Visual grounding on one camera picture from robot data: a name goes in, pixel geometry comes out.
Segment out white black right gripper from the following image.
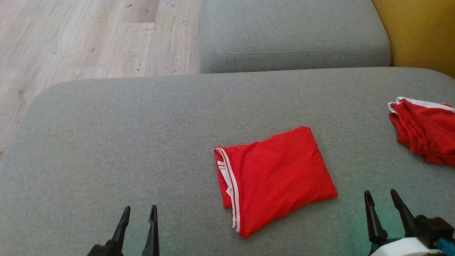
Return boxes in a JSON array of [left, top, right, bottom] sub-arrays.
[[364, 189, 455, 256]]

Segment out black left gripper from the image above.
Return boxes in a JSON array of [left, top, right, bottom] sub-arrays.
[[87, 204, 160, 256]]

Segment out red shorts with white stripe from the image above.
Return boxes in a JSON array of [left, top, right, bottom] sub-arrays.
[[387, 97, 455, 167]]

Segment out red jersey with white trim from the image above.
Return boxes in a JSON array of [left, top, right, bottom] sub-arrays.
[[214, 126, 338, 239]]

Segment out large grey sofa seat cushion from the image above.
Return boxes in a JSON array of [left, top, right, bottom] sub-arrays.
[[0, 67, 455, 256]]

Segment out yellow sofa backrest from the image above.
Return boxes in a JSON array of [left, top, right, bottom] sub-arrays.
[[371, 0, 455, 79]]

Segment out small grey sofa seat cushion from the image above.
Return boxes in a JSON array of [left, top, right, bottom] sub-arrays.
[[199, 0, 391, 74]]

